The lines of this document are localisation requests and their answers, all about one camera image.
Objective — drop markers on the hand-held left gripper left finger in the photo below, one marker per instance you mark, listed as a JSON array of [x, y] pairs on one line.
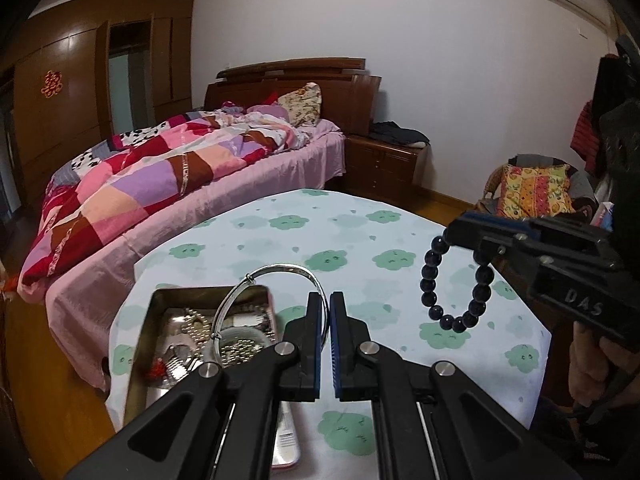
[[312, 350]]

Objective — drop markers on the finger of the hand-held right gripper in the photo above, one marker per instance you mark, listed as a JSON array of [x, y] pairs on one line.
[[500, 227], [510, 257]]

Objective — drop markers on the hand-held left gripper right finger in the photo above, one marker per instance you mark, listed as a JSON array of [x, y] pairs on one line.
[[336, 350]]

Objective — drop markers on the white jade bangle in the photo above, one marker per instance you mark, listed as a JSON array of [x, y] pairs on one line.
[[245, 332]]

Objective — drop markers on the thin silver bangle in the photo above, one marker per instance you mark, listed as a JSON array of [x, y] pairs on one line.
[[280, 269]]

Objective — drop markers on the rectangular metal tin box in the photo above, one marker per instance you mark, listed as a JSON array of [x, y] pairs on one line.
[[140, 355]]

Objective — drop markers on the person's right hand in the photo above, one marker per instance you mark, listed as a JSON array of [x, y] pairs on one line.
[[590, 365]]

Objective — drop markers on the wicker chair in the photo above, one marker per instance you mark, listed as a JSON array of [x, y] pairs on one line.
[[487, 195]]

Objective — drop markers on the yellow patterned cushion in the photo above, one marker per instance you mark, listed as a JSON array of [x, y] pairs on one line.
[[535, 190]]

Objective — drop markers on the silver metal band watch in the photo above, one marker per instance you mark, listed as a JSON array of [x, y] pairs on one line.
[[250, 320]]

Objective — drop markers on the hanging red garment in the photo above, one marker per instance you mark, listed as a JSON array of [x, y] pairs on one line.
[[585, 135]]

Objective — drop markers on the wooden nightstand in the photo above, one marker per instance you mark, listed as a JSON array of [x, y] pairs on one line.
[[385, 170]]

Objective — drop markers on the dark folded clothes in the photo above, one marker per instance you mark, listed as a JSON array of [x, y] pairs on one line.
[[397, 132]]

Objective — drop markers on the hanging black coat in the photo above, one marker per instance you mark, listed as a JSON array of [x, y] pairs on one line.
[[607, 80]]

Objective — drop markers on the wooden bed headboard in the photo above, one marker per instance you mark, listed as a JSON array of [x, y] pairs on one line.
[[345, 95]]

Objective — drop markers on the bed with patchwork quilt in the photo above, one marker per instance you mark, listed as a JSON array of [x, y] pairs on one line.
[[100, 305]]

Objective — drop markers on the floral pillow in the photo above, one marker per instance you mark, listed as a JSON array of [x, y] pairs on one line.
[[302, 105]]

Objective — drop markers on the patchwork quilt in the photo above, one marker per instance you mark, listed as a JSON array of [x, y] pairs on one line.
[[150, 180]]

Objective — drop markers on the pink pillow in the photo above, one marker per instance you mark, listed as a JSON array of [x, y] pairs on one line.
[[265, 111]]

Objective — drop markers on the wooden wardrobe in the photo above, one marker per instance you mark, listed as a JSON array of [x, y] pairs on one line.
[[65, 130]]

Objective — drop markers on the red paper decoration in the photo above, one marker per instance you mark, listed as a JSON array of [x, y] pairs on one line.
[[51, 85]]

